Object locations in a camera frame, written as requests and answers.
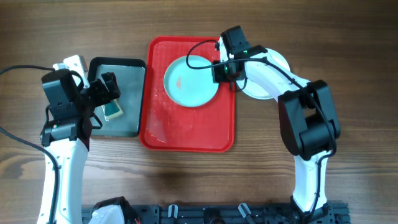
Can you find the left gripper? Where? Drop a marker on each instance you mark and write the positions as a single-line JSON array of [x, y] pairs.
[[97, 86]]

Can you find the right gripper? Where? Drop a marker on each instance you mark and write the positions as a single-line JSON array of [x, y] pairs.
[[218, 78]]

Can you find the green yellow sponge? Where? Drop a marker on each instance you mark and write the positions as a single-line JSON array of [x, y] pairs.
[[112, 110]]

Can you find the white plate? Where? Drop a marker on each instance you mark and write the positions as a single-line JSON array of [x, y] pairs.
[[254, 90]]

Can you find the light blue plate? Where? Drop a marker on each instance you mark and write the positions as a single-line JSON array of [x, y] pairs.
[[189, 87]]

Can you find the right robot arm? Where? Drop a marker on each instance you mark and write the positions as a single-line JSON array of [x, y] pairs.
[[308, 122]]

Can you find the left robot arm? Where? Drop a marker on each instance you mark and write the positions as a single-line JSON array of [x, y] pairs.
[[65, 138]]

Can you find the black water tray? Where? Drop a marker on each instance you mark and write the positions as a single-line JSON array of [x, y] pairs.
[[130, 76]]

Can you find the red plastic tray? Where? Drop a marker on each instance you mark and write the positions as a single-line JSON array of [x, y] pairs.
[[168, 126]]

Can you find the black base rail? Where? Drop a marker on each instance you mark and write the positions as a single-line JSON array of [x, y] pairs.
[[262, 214]]

